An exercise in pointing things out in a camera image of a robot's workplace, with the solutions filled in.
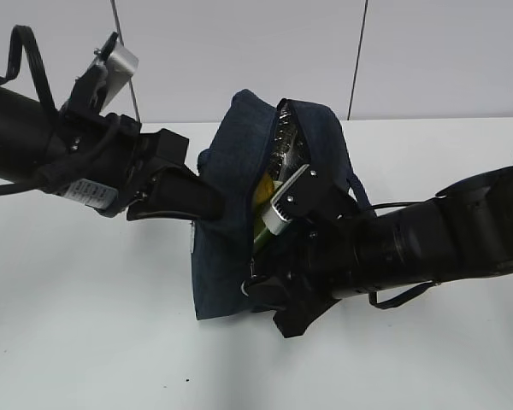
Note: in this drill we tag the green lid glass container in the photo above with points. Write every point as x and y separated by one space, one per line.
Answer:
280 195

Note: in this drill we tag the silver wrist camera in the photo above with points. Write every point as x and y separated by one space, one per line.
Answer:
302 194
111 69

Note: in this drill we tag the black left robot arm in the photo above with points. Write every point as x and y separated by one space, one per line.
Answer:
21 121

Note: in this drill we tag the dark blue lunch bag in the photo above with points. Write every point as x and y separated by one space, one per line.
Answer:
233 164

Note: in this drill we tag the green cucumber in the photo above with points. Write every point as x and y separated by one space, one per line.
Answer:
262 235

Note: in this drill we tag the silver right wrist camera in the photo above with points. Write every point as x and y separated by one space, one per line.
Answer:
302 194

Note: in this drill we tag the yellow pear-shaped gourd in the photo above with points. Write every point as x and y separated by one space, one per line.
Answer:
265 189

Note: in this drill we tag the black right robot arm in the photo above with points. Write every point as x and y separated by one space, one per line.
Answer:
464 232

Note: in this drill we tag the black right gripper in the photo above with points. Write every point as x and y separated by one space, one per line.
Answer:
305 271

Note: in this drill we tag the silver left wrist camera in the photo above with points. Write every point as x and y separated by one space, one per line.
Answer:
111 69

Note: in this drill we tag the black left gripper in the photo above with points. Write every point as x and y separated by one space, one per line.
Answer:
108 164

